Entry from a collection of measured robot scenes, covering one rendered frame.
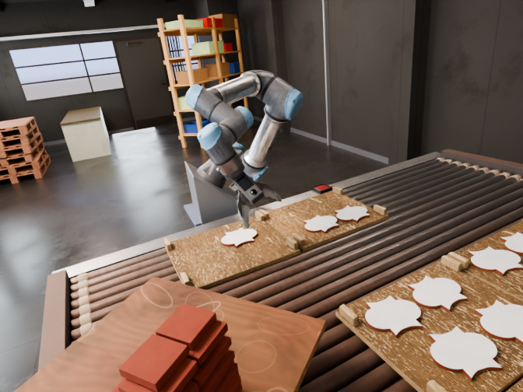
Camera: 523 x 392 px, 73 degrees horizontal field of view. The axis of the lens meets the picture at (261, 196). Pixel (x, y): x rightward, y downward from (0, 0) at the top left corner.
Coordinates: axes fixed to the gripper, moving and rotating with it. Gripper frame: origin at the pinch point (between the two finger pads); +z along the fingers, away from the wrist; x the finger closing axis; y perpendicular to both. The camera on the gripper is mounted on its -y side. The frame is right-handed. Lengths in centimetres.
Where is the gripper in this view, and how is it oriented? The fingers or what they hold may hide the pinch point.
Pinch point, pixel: (265, 215)
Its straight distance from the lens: 118.8
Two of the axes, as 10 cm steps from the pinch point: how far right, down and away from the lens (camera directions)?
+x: -7.7, 6.2, -1.8
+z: 4.8, 7.3, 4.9
